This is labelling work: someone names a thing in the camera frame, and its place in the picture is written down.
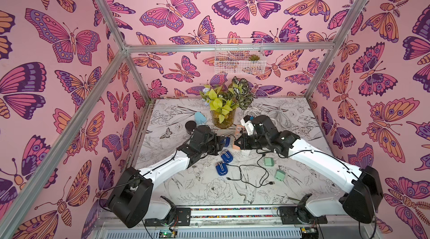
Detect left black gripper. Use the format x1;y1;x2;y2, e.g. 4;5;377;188
199;134;226;156

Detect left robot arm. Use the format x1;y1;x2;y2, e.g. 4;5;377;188
107;125;225;228

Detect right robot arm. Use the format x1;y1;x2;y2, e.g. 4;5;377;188
235;115;383;224

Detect black round jar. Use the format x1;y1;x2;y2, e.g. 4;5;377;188
185;121;197;134

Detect green charger adapter upper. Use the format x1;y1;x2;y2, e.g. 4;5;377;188
264;157;274;167

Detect green charger adapter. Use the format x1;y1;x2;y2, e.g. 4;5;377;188
274;169;286;181
264;157;274;167

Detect pink power strip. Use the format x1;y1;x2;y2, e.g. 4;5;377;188
234;125;244;139

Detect green charger adapter lower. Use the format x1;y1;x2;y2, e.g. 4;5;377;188
274;169;286;181

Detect potted green plant glass vase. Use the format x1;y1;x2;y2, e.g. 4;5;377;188
199;76;255;129

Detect white coiled power cord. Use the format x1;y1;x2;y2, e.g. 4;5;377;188
246;103;286;129

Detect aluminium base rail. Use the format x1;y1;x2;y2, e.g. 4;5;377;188
90;204;385;239

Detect white wire basket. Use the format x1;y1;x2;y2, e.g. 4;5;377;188
213;38;267;75

